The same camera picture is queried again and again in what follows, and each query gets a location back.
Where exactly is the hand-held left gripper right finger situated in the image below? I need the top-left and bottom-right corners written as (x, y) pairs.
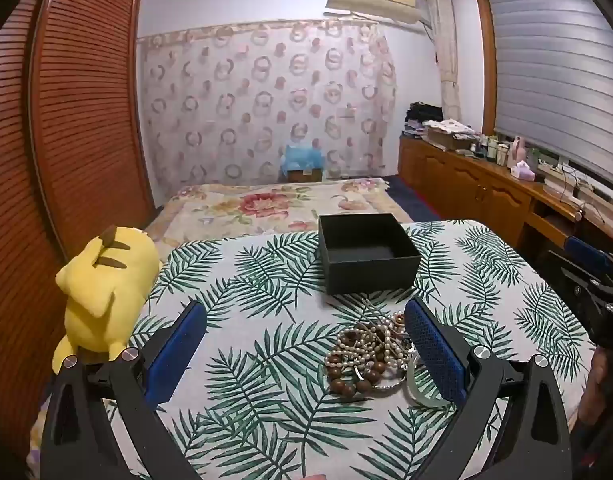
top-left (404, 298), bottom-right (573, 480)

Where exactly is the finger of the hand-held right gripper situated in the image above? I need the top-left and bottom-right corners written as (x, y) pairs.
top-left (563, 236), bottom-right (613, 283)

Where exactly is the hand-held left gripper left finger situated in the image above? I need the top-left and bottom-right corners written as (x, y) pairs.
top-left (40, 301), bottom-right (208, 480)

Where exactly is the pale green bangle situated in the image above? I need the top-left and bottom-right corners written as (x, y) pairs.
top-left (404, 352), bottom-right (453, 409)

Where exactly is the silver bangle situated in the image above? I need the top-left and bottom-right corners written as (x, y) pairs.
top-left (353, 366), bottom-right (411, 394)

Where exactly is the pearl necklace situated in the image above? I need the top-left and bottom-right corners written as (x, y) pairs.
top-left (326, 316), bottom-right (413, 377)

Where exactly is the wooden bead bracelet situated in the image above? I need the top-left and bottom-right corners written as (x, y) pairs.
top-left (325, 327), bottom-right (388, 397)

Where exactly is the black box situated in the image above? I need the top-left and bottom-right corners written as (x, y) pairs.
top-left (317, 213), bottom-right (422, 296)

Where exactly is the white power strip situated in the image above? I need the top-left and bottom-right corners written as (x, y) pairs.
top-left (540, 164), bottom-right (613, 202)

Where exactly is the leaf print tablecloth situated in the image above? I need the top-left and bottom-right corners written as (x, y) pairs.
top-left (31, 219), bottom-right (598, 480)

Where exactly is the yellow plush toy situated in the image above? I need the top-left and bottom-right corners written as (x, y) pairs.
top-left (52, 225), bottom-right (162, 374)

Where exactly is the wooden sideboard cabinet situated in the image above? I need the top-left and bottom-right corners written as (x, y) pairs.
top-left (398, 135), bottom-right (613, 281)

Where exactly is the floral bed blanket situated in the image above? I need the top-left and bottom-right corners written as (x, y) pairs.
top-left (143, 177), bottom-right (403, 249)

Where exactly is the grey window blind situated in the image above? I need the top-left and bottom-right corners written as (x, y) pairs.
top-left (486, 0), bottom-right (613, 197)

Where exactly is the flat cardboard box with papers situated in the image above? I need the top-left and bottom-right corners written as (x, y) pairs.
top-left (423, 118), bottom-right (480, 152)

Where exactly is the stack of dark clothes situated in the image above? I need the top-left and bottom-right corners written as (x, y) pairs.
top-left (403, 102), bottom-right (445, 139)

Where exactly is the blue plastic bag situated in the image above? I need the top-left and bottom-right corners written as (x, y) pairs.
top-left (280, 142), bottom-right (327, 174)

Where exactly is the wrapped air conditioner pipe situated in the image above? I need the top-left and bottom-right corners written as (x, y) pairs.
top-left (428, 0), bottom-right (460, 127)

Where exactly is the wooden louvered wardrobe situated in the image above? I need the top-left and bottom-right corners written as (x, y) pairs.
top-left (0, 0), bottom-right (156, 461)

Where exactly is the ring pattern curtain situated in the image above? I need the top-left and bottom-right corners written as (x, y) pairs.
top-left (138, 16), bottom-right (398, 207)

